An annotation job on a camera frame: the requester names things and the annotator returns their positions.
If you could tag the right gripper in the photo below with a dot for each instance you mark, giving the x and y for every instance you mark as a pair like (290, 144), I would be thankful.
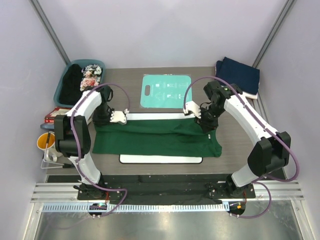
(206, 122)

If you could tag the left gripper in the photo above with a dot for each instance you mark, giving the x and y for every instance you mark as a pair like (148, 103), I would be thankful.
(101, 119)

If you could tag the green t-shirt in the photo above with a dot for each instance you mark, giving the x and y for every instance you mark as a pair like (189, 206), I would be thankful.
(163, 137)

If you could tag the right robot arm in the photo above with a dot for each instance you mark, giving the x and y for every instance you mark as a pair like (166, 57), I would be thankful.
(270, 150)

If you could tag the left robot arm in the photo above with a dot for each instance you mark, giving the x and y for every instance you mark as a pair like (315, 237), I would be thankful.
(73, 140)

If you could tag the folded white t-shirt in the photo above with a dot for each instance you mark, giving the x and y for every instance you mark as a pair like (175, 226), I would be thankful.
(250, 96)

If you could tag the red top book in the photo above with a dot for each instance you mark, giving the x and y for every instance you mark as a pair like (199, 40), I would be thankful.
(56, 111)

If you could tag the red book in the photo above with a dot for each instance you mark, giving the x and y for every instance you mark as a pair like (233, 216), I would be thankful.
(56, 111)
(49, 121)

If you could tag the black floral t-shirt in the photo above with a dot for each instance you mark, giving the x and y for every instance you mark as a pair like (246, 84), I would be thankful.
(76, 80)

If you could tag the white dry-erase board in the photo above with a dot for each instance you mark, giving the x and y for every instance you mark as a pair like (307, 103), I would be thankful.
(158, 159)

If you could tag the red middle book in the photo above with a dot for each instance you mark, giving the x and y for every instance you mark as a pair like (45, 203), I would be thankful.
(49, 121)

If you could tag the folded navy t-shirt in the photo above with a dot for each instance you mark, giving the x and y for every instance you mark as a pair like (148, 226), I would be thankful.
(246, 77)

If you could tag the teal folding board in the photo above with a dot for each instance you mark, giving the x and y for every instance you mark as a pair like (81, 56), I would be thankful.
(165, 91)

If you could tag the orange interior mug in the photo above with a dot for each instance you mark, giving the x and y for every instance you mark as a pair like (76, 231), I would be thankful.
(46, 143)

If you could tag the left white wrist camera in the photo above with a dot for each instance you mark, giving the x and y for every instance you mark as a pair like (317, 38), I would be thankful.
(119, 117)

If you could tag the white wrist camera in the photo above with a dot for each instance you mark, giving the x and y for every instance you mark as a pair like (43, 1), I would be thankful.
(119, 117)
(191, 108)

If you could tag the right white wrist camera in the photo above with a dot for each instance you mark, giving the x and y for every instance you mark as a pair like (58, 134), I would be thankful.
(191, 108)

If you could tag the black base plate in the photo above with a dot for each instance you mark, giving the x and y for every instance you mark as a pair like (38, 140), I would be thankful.
(161, 188)

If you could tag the slotted cable duct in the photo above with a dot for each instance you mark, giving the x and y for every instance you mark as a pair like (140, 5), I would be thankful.
(87, 207)

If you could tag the aluminium frame rail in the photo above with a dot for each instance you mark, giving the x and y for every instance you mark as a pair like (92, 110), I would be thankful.
(278, 190)

